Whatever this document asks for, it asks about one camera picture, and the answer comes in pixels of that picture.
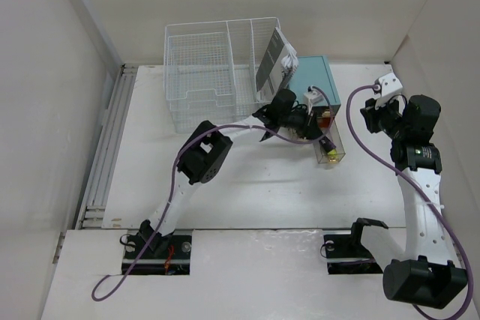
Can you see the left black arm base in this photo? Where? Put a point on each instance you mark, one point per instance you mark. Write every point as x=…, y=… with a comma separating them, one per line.
x=169, y=256

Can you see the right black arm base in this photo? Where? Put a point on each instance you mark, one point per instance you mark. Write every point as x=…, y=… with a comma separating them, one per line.
x=344, y=253

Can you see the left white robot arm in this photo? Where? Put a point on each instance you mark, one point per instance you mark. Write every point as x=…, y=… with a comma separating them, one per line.
x=200, y=159

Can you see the white wire desk organizer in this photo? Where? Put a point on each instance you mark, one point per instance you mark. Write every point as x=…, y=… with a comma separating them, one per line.
x=210, y=69

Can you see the grey setup guide booklet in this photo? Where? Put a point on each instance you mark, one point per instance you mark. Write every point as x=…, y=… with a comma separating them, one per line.
x=277, y=67

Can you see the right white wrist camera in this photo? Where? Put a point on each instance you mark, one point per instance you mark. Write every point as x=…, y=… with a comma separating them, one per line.
x=387, y=86

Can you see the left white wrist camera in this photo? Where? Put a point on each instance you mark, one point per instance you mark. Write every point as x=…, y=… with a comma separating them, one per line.
x=313, y=96

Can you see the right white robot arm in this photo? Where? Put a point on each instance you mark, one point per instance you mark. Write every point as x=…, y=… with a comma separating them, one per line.
x=422, y=273

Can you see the teal mini drawer cabinet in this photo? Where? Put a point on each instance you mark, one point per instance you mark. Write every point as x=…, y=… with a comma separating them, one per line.
x=315, y=70

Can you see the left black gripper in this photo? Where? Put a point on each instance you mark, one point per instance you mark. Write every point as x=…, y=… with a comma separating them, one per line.
x=309, y=129

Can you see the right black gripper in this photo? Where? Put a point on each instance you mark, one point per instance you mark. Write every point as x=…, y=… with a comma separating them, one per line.
x=370, y=112

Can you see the purple cap black marker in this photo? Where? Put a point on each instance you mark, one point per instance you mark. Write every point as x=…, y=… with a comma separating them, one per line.
x=326, y=144

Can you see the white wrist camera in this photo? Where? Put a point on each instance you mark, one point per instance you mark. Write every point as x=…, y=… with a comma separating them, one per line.
x=387, y=86
x=313, y=96

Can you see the aluminium rail frame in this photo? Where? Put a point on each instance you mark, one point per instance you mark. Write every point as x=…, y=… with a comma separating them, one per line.
x=93, y=199

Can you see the clear drawer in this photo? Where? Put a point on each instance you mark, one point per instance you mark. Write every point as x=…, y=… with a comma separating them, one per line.
x=333, y=134

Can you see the yellow cap black highlighter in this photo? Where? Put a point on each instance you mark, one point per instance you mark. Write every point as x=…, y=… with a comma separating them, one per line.
x=332, y=155

